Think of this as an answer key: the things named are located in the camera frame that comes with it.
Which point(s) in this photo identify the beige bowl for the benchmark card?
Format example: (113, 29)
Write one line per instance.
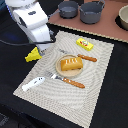
(123, 14)

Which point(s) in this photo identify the woven beige placemat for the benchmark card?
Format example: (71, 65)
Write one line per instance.
(65, 100)

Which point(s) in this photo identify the small grey pot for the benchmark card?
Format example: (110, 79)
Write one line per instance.
(67, 9)

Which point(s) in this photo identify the brown wooden tray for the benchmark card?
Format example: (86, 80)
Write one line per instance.
(106, 27)

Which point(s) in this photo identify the knife with wooden handle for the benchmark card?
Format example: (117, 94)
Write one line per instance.
(79, 55)

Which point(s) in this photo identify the white toy fish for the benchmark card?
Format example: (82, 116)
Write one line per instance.
(35, 82)

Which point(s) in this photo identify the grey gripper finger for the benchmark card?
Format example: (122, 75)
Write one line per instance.
(41, 52)

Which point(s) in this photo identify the yellow cheese wedge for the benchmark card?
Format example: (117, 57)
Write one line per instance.
(33, 55)

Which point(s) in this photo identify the fork with wooden handle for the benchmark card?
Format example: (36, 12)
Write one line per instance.
(54, 76)

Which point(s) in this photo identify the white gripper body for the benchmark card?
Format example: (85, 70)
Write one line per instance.
(32, 20)

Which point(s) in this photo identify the round beige plate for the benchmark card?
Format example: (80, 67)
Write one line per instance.
(67, 73)

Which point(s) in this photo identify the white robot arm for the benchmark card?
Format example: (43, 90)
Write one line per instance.
(16, 4)

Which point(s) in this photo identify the large grey pot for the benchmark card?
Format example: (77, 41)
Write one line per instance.
(90, 12)

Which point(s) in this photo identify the yellow butter box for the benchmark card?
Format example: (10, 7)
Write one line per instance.
(84, 44)

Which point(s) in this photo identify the orange bread loaf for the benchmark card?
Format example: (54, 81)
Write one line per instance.
(71, 63)

